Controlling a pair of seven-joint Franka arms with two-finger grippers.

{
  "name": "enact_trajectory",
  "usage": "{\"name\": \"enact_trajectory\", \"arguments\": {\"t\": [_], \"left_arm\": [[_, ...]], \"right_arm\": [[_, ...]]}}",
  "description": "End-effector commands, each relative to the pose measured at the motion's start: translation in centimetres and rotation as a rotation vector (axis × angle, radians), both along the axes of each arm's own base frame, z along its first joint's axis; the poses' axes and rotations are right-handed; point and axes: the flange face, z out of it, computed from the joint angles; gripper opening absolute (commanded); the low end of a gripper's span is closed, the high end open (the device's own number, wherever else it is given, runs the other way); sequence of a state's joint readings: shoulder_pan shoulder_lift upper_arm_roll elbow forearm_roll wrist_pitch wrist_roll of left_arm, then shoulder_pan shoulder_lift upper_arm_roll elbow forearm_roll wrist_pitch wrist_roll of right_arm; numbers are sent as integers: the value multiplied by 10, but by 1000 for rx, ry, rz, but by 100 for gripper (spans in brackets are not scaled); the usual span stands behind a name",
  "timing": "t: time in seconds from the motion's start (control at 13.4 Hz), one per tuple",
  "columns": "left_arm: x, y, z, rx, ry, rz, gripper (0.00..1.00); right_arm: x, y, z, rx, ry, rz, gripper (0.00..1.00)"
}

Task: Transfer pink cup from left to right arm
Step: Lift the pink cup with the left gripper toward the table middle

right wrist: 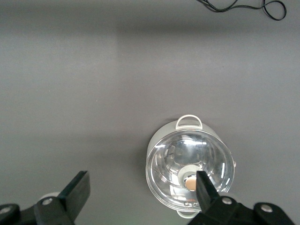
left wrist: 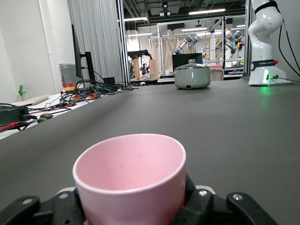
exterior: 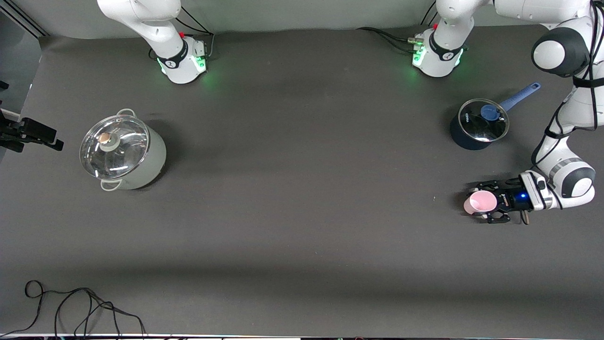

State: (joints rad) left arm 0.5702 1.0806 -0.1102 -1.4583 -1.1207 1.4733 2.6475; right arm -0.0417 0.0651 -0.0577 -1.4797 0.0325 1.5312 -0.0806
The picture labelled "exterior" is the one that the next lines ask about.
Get glass lid with blue knob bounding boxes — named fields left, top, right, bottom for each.
left=458, top=98, right=510, bottom=143

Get pink plastic cup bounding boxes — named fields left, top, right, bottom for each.
left=463, top=190, right=498, bottom=216

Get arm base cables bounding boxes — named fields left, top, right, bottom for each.
left=356, top=0, right=440, bottom=53
left=150, top=7, right=216, bottom=61

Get aluminium frame profile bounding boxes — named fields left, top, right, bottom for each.
left=0, top=0, right=49, bottom=38

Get loose black cable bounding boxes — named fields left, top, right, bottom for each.
left=0, top=280, right=147, bottom=338

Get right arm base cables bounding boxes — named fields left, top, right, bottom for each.
left=150, top=7, right=216, bottom=61

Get dark blue saucepan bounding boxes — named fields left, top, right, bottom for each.
left=450, top=82, right=541, bottom=151

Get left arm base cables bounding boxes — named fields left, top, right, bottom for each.
left=356, top=0, right=440, bottom=53

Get pale grey-green stockpot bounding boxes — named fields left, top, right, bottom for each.
left=79, top=108, right=167, bottom=191

